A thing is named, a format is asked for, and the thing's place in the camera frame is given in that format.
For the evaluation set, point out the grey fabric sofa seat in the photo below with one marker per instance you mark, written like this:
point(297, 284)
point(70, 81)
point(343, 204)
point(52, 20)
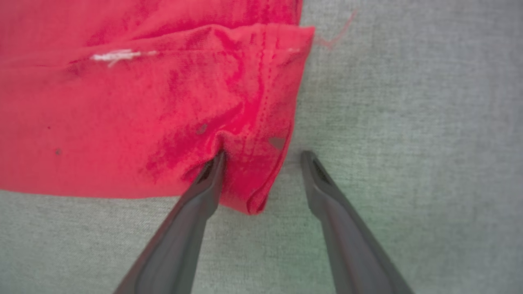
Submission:
point(408, 143)

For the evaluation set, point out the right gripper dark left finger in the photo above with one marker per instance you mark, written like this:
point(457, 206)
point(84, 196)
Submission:
point(179, 241)

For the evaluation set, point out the red and white jersey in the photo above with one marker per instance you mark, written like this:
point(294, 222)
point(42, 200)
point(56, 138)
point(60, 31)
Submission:
point(143, 102)

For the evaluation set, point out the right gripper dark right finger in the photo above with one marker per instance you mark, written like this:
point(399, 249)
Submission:
point(351, 245)

